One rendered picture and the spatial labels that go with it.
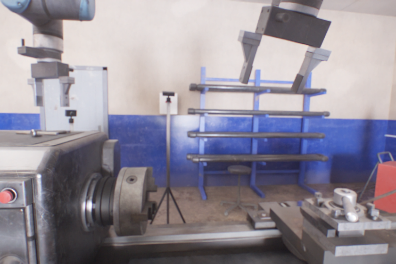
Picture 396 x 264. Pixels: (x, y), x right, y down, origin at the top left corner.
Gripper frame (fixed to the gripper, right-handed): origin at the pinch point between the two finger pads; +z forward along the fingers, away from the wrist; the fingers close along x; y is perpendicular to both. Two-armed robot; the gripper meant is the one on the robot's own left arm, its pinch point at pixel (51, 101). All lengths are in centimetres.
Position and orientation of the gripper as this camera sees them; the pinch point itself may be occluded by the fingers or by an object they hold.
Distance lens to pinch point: 91.0
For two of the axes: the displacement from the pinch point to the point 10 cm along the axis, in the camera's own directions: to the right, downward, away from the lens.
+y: 3.2, -0.9, 9.4
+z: -0.2, 9.9, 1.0
